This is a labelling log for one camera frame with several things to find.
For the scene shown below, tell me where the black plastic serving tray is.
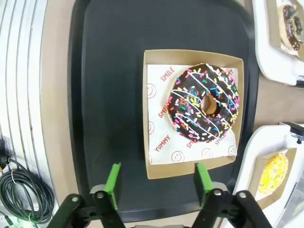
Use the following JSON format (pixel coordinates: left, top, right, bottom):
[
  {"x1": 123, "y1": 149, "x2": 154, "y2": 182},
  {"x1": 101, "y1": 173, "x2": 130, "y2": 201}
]
[{"x1": 67, "y1": 0, "x2": 259, "y2": 217}]

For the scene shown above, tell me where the brown cardboard donut box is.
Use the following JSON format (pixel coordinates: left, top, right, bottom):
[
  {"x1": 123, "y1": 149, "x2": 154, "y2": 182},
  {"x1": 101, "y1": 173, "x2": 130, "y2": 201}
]
[
  {"x1": 142, "y1": 49, "x2": 245, "y2": 180},
  {"x1": 269, "y1": 0, "x2": 304, "y2": 57},
  {"x1": 254, "y1": 147, "x2": 299, "y2": 209}
]

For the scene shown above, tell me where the white printed paper liner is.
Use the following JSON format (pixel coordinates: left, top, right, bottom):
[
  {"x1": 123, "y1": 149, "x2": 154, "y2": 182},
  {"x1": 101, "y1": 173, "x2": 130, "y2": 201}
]
[{"x1": 146, "y1": 64, "x2": 238, "y2": 166}]

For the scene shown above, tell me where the white display tray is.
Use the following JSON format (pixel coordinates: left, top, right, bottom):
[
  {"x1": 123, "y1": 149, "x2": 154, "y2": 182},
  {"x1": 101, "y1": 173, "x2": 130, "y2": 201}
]
[
  {"x1": 231, "y1": 122, "x2": 304, "y2": 228},
  {"x1": 251, "y1": 0, "x2": 304, "y2": 86}
]

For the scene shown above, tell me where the chocolate donut with nut crumbs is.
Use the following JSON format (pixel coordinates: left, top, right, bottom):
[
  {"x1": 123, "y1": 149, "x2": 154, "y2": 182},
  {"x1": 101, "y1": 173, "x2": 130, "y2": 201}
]
[{"x1": 279, "y1": 4, "x2": 304, "y2": 52}]

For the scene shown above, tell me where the black cable plug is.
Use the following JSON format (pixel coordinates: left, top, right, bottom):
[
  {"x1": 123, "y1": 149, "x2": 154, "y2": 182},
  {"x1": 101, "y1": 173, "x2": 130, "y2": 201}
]
[{"x1": 0, "y1": 136, "x2": 11, "y2": 171}]

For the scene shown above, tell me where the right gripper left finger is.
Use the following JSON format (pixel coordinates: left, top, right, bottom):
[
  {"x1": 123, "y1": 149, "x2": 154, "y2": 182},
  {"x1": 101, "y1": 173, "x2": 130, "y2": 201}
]
[{"x1": 56, "y1": 162, "x2": 125, "y2": 228}]

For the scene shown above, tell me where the chocolate donut with rainbow sprinkles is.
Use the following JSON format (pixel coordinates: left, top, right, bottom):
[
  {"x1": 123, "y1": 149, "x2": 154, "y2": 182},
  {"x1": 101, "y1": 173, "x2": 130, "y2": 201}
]
[{"x1": 167, "y1": 63, "x2": 240, "y2": 143}]

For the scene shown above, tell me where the yellow sprinkled donut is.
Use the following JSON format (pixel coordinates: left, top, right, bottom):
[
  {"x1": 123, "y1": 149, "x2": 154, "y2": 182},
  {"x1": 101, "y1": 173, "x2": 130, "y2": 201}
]
[{"x1": 258, "y1": 153, "x2": 289, "y2": 194}]

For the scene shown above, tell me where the white grooved rail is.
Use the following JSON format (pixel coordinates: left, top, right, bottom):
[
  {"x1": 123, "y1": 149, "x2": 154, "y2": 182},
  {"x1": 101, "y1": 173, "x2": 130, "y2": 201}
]
[{"x1": 0, "y1": 0, "x2": 55, "y2": 198}]

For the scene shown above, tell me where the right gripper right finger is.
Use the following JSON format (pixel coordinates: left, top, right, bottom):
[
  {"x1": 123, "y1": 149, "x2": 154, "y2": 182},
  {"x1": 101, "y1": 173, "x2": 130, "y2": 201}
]
[{"x1": 192, "y1": 162, "x2": 270, "y2": 228}]

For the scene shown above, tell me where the black coiled cable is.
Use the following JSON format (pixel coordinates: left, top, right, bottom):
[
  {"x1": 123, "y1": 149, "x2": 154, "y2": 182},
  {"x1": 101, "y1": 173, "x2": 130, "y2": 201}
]
[{"x1": 0, "y1": 158, "x2": 57, "y2": 225}]

